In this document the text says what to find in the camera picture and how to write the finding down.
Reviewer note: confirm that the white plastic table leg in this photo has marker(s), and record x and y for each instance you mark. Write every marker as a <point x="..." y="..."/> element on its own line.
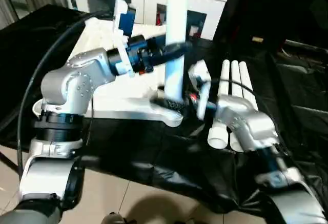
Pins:
<point x="177" y="19"/>
<point x="247" y="78"/>
<point x="218" y="131"/>
<point x="237" y="75"/>

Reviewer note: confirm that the white plastic table top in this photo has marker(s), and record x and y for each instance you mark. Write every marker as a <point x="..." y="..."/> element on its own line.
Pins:
<point x="118" y="101"/>

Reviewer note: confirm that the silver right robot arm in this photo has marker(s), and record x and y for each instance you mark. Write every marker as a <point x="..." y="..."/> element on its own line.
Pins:
<point x="261" y="137"/>

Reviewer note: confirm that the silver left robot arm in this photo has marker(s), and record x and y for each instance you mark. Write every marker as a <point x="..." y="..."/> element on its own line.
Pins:
<point x="66" y="111"/>

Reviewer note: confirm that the black mat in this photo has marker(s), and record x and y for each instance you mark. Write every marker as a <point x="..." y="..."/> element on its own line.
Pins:
<point x="164" y="157"/>

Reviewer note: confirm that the black metal rail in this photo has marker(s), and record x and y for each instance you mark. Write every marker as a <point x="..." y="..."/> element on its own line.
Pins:
<point x="307" y="47"/>

